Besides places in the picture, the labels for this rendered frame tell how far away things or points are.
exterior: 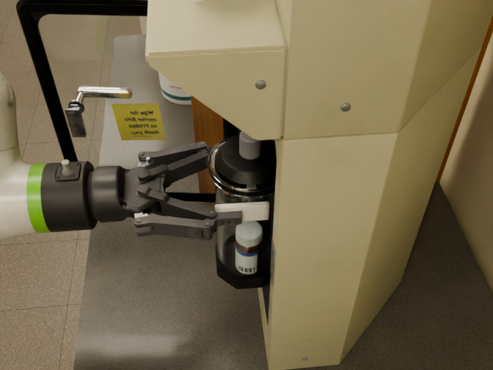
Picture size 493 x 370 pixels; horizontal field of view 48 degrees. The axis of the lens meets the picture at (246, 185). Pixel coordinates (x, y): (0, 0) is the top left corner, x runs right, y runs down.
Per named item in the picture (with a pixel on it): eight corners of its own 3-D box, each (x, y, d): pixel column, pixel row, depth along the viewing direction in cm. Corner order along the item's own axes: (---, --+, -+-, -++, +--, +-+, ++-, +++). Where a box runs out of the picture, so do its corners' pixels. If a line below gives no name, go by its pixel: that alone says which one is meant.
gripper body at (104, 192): (86, 199, 69) (161, 194, 69) (92, 153, 75) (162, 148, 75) (97, 237, 74) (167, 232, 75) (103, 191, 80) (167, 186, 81)
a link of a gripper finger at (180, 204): (140, 183, 73) (134, 190, 72) (218, 207, 70) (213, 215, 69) (144, 202, 76) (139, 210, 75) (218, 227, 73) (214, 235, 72)
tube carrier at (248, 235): (275, 230, 92) (284, 131, 77) (285, 285, 85) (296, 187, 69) (210, 234, 91) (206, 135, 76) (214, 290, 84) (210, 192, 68)
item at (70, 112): (85, 139, 91) (78, 111, 87) (71, 139, 91) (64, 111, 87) (88, 131, 92) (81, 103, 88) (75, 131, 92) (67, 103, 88)
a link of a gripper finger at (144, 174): (144, 200, 76) (139, 194, 77) (213, 169, 81) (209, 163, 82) (140, 180, 74) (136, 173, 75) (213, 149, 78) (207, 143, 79)
